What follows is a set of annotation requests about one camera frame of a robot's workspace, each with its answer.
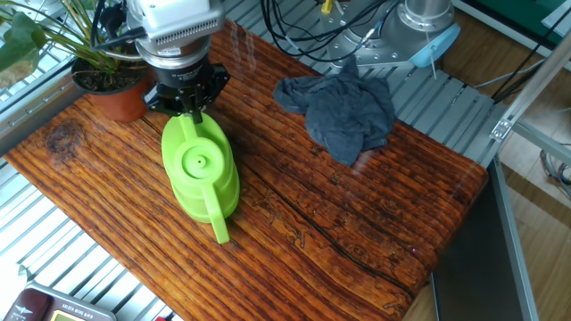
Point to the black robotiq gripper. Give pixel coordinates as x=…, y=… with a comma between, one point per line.
x=183, y=76

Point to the green plastic watering can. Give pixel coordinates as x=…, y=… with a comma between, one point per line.
x=201, y=187

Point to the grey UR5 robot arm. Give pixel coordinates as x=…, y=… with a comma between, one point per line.
x=428, y=11

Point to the green plant in terracotta pot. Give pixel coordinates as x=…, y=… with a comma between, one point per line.
x=120, y=104

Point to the dark grey towel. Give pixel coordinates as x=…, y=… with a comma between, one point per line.
x=343, y=116

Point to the yellow plastic clip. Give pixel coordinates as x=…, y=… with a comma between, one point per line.
x=327, y=6

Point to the glossy brown wooden board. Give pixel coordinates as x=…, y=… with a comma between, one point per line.
x=312, y=232

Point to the maroon desk telephone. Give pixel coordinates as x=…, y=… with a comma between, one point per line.
x=27, y=307

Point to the green floor mat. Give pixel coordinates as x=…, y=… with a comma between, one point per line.
x=513, y=13

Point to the white wrist mount box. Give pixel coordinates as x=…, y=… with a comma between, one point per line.
x=178, y=18

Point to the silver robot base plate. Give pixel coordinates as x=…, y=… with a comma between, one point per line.
x=357, y=49

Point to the aluminium frame profile with bracket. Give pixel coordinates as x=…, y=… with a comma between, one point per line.
x=535, y=84

